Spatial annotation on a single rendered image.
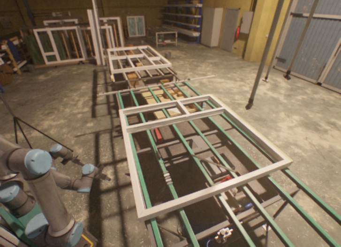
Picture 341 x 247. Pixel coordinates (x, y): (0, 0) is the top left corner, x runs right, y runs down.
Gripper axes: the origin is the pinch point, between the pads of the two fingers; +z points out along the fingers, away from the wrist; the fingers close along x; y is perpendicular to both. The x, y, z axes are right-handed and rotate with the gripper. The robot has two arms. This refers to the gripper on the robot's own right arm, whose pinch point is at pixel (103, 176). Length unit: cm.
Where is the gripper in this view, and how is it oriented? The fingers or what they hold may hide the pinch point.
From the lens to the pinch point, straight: 177.9
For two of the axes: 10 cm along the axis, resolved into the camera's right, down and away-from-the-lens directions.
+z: 0.4, 5.0, 8.6
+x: 9.3, 2.9, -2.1
